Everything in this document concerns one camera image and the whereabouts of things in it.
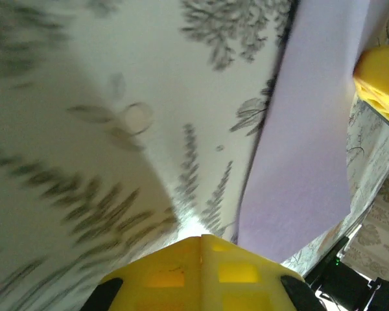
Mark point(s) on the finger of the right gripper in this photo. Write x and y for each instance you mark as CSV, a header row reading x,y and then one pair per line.
x,y
382,77

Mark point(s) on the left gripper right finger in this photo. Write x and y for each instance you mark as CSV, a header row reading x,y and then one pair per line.
x,y
243,278

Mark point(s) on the lavender cloth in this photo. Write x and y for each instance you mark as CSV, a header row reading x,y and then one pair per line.
x,y
308,145

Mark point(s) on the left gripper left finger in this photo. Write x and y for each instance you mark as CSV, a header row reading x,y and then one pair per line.
x,y
162,278

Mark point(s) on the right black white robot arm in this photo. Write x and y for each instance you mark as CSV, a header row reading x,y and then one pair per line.
x,y
350,285

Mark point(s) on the floral table cloth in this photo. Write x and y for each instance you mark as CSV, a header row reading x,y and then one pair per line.
x,y
149,81

